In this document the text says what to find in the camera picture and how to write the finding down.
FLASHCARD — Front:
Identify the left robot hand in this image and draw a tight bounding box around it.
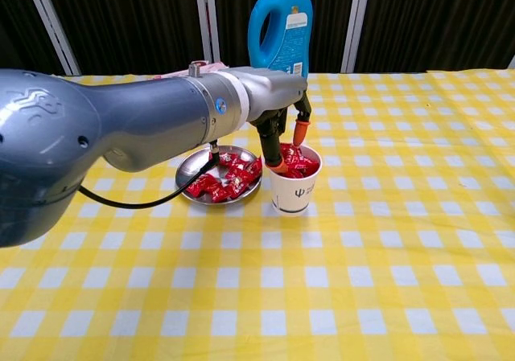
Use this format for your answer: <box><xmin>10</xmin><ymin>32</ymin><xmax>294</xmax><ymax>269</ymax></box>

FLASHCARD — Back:
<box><xmin>240</xmin><ymin>66</ymin><xmax>314</xmax><ymax>178</ymax></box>

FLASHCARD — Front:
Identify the red candy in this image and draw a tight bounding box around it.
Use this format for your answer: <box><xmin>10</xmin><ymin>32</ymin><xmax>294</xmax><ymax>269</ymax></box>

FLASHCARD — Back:
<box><xmin>291</xmin><ymin>151</ymin><xmax>319</xmax><ymax>176</ymax></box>
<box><xmin>227</xmin><ymin>174</ymin><xmax>253</xmax><ymax>196</ymax></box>
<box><xmin>224</xmin><ymin>163</ymin><xmax>249</xmax><ymax>179</ymax></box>
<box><xmin>216</xmin><ymin>152</ymin><xmax>247</xmax><ymax>166</ymax></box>
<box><xmin>245</xmin><ymin>157</ymin><xmax>264</xmax><ymax>178</ymax></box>
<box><xmin>279</xmin><ymin>143</ymin><xmax>301</xmax><ymax>165</ymax></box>
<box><xmin>183</xmin><ymin>175</ymin><xmax>218</xmax><ymax>198</ymax></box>
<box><xmin>209</xmin><ymin>184</ymin><xmax>235</xmax><ymax>203</ymax></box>

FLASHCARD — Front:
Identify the blue detergent pump bottle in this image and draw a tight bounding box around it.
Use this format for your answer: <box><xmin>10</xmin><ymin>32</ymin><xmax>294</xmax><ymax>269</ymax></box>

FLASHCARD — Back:
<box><xmin>247</xmin><ymin>0</ymin><xmax>314</xmax><ymax>80</ymax></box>

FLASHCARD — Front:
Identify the pink wet wipes pack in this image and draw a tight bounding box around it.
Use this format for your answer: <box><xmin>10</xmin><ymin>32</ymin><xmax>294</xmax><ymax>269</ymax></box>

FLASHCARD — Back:
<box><xmin>150</xmin><ymin>59</ymin><xmax>231</xmax><ymax>81</ymax></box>

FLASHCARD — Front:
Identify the white paper cup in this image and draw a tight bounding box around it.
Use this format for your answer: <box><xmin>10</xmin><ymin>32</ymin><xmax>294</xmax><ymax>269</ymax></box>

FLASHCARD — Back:
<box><xmin>267</xmin><ymin>143</ymin><xmax>323</xmax><ymax>216</ymax></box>

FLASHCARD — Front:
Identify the round metal plate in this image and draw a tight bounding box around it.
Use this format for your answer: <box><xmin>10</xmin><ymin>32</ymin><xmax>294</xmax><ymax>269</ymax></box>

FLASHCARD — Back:
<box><xmin>175</xmin><ymin>145</ymin><xmax>265</xmax><ymax>206</ymax></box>

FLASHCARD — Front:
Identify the black pleated curtain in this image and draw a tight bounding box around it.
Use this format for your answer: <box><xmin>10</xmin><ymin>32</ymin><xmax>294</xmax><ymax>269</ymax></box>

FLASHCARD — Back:
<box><xmin>0</xmin><ymin>0</ymin><xmax>515</xmax><ymax>76</ymax></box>

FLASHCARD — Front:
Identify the yellow checked tablecloth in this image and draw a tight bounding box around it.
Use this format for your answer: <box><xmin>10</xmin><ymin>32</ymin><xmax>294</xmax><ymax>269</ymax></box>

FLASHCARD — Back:
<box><xmin>0</xmin><ymin>69</ymin><xmax>515</xmax><ymax>361</ymax></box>

